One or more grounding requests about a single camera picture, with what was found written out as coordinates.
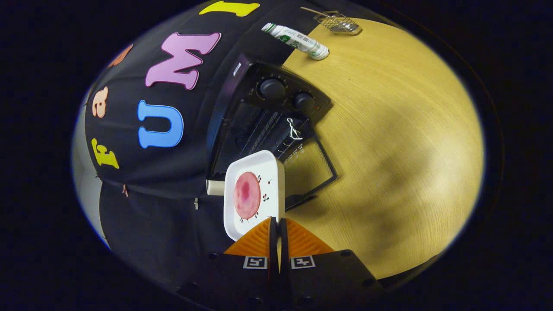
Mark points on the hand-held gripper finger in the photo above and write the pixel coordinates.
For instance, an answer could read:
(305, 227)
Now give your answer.
(283, 246)
(273, 246)

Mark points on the pink round bun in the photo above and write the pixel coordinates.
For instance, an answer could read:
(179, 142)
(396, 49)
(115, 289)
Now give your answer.
(246, 194)

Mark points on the white square plate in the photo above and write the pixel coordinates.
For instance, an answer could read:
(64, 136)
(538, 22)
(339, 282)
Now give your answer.
(263, 166)

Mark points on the black toaster oven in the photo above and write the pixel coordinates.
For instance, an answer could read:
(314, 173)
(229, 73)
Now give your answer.
(276, 89)

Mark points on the white pop-up toaster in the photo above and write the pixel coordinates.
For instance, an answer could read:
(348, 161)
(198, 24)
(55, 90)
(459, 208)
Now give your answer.
(215, 188)

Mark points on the wooden clothespin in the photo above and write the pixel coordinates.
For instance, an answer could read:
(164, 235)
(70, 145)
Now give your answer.
(125, 190)

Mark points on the white green drink bottle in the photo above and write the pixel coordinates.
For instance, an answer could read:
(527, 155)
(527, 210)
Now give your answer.
(298, 42)

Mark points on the black backdrop cloth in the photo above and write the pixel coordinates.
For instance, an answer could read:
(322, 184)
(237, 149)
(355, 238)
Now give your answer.
(125, 95)

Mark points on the wooden stick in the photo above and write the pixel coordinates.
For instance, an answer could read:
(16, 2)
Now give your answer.
(313, 10)

